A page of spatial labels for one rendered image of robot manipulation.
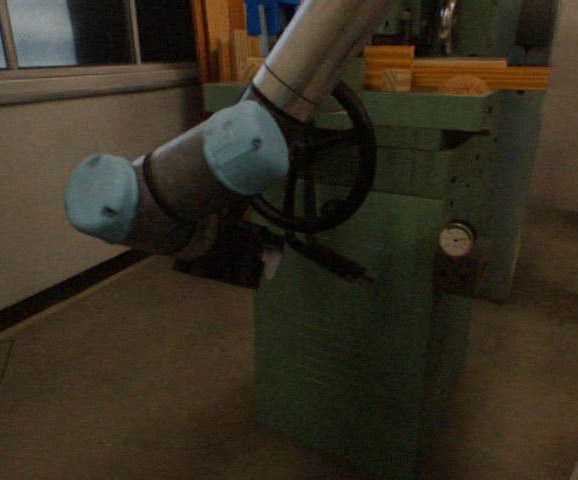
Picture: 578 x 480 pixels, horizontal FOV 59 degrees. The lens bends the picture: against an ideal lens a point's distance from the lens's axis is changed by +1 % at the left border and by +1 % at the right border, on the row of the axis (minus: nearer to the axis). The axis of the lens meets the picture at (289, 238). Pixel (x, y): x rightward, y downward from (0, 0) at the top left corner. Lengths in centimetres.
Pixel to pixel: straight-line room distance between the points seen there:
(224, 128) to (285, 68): 13
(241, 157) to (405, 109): 60
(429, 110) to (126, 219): 65
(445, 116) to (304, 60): 49
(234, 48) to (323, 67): 198
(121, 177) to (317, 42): 22
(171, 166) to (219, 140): 5
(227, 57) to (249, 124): 208
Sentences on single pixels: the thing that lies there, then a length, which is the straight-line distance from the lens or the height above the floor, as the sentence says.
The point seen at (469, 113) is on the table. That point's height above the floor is 87.
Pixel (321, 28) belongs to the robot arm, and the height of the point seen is 100.
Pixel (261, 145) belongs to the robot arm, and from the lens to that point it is 42.
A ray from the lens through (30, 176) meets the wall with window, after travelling 206.
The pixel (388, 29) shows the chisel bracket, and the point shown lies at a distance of 115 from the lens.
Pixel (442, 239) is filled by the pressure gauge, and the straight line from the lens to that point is 95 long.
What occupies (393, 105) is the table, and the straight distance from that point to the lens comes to 99.
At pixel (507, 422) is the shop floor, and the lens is 162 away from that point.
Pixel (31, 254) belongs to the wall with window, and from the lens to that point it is 211.
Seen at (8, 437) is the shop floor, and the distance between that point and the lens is 164.
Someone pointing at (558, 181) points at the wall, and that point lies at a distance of 356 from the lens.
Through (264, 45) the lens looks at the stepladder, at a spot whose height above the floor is 98.
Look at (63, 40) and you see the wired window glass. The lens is 225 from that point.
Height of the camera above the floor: 98
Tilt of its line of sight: 21 degrees down
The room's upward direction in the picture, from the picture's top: straight up
